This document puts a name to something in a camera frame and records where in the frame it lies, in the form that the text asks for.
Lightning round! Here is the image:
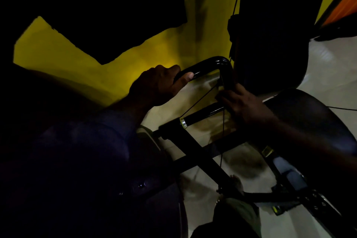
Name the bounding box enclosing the person's left hand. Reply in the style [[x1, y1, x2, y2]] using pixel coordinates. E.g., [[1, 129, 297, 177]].
[[129, 64, 194, 108]]

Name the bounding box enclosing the person's right hand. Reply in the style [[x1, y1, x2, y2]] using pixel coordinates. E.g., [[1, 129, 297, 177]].
[[215, 82, 277, 134]]

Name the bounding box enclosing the black seated gym machine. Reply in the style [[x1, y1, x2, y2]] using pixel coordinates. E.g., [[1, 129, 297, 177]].
[[0, 0, 357, 238]]

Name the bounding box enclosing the person's left forearm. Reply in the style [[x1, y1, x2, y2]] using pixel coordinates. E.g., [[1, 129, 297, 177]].
[[109, 98, 148, 127]]

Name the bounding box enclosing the person's right forearm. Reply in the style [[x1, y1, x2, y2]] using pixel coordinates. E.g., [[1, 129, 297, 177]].
[[262, 118, 357, 185]]

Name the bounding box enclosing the person's blue shirt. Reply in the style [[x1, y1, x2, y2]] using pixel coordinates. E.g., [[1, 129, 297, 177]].
[[0, 62, 190, 238]]

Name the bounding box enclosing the black seat pad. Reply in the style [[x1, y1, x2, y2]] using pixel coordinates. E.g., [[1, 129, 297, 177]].
[[262, 89, 357, 157]]

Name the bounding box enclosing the black back pad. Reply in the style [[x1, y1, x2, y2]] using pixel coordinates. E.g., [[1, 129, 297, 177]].
[[227, 0, 332, 96]]

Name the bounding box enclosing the black framed window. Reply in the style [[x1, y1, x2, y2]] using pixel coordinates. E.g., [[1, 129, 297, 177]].
[[313, 0, 357, 42]]

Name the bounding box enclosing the orange curtain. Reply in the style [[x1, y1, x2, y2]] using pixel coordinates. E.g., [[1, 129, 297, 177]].
[[321, 0, 357, 28]]

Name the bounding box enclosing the thin black cable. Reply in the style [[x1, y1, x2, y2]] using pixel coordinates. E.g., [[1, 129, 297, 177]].
[[180, 83, 357, 168]]

